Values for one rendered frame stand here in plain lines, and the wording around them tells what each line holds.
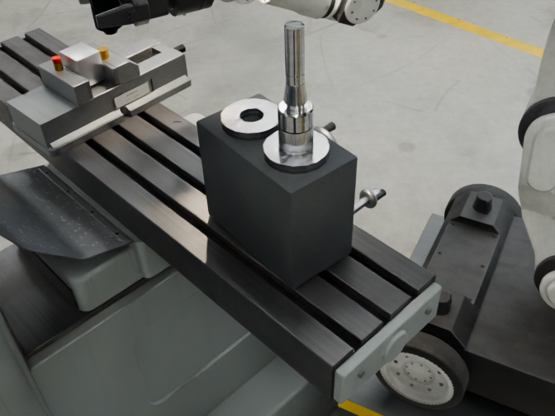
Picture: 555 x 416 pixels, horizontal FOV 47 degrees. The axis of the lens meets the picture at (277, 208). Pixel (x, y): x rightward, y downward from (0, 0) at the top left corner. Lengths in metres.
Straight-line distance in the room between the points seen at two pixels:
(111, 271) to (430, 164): 1.83
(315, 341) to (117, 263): 0.45
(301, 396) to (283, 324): 0.87
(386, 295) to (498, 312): 0.57
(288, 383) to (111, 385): 0.55
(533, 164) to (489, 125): 1.87
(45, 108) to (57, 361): 0.47
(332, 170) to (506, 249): 0.84
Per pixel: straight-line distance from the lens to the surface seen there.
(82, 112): 1.29
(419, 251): 1.82
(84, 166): 1.24
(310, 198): 0.85
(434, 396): 1.48
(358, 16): 1.31
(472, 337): 1.43
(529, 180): 1.24
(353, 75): 3.36
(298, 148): 0.85
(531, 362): 1.43
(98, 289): 1.21
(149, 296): 1.29
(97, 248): 1.15
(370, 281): 0.97
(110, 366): 1.35
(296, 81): 0.81
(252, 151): 0.89
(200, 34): 3.81
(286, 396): 1.75
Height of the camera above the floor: 1.68
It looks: 42 degrees down
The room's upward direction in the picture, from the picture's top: 2 degrees counter-clockwise
